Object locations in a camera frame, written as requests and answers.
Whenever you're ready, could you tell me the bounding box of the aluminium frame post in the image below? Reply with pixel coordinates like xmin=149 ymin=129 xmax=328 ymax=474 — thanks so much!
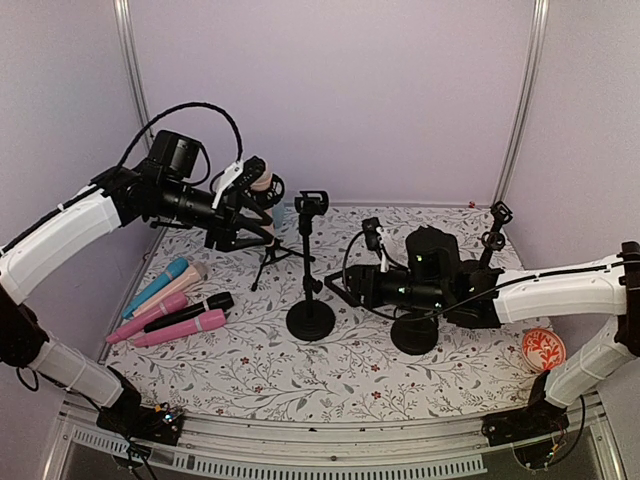
xmin=492 ymin=0 xmax=550 ymax=203
xmin=113 ymin=0 xmax=151 ymax=127

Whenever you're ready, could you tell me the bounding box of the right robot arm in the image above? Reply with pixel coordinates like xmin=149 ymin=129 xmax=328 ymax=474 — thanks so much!
xmin=324 ymin=227 xmax=639 ymax=436

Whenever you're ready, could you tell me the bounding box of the light blue cup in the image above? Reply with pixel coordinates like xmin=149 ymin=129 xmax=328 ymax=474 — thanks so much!
xmin=272 ymin=202 xmax=285 ymax=230

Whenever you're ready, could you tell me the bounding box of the left aluminium frame post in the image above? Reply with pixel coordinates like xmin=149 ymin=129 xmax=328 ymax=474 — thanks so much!
xmin=113 ymin=0 xmax=151 ymax=127

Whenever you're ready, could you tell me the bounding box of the black tripod shockmount stand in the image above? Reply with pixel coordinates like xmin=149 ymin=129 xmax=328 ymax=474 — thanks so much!
xmin=244 ymin=173 xmax=315 ymax=292

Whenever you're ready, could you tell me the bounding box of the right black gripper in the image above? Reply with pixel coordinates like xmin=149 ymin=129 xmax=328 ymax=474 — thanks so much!
xmin=323 ymin=265 xmax=448 ymax=313

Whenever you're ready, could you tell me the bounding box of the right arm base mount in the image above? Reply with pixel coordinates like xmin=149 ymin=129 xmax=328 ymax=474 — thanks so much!
xmin=481 ymin=370 xmax=569 ymax=446

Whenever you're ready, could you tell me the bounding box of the floral table mat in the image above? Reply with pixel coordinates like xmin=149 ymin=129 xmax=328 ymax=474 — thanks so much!
xmin=106 ymin=230 xmax=550 ymax=423

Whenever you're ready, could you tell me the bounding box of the pink microphone back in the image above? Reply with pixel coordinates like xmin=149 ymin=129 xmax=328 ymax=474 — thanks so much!
xmin=133 ymin=309 xmax=226 ymax=347

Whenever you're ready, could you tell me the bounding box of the beige pink microphone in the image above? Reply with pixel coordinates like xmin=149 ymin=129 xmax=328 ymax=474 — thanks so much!
xmin=133 ymin=262 xmax=210 ymax=317

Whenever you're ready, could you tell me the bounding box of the black microphone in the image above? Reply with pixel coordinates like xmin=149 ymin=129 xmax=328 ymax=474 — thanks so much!
xmin=143 ymin=292 xmax=234 ymax=333

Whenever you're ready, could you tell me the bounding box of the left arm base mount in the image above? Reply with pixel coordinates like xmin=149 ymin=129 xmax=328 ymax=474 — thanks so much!
xmin=96 ymin=397 xmax=185 ymax=446

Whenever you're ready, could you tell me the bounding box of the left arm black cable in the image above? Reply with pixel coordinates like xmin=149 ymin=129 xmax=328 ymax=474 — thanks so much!
xmin=119 ymin=102 xmax=246 ymax=166

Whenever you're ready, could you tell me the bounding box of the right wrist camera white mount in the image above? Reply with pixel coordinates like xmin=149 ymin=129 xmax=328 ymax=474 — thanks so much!
xmin=376 ymin=226 xmax=391 ymax=273

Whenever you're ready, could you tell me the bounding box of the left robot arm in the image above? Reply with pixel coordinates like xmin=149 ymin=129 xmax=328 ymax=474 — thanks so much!
xmin=1 ymin=130 xmax=272 ymax=434

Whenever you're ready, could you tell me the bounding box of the beige microphone in shockmount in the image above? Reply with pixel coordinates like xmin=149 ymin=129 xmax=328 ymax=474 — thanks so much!
xmin=249 ymin=164 xmax=273 ymax=217

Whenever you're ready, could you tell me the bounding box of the blue microphone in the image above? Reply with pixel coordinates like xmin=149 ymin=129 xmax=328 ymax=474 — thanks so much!
xmin=122 ymin=257 xmax=189 ymax=319

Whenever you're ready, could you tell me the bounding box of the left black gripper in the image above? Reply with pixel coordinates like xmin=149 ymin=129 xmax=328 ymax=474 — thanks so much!
xmin=158 ymin=177 xmax=274 ymax=251

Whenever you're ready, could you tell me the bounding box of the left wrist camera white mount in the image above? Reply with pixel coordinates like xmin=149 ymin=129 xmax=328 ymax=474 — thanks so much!
xmin=210 ymin=160 xmax=246 ymax=210

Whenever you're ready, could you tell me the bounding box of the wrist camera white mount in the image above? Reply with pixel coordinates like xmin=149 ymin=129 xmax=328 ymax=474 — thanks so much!
xmin=210 ymin=160 xmax=246 ymax=210
xmin=376 ymin=226 xmax=391 ymax=273

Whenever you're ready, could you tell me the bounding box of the front aluminium rail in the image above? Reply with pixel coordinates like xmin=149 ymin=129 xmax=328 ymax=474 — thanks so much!
xmin=43 ymin=393 xmax=630 ymax=479

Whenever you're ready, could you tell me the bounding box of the red white patterned bowl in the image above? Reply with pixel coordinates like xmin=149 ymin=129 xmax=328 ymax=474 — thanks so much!
xmin=522 ymin=328 xmax=567 ymax=373

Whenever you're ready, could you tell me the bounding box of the right aluminium frame post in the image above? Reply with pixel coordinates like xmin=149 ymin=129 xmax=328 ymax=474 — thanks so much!
xmin=492 ymin=0 xmax=550 ymax=203

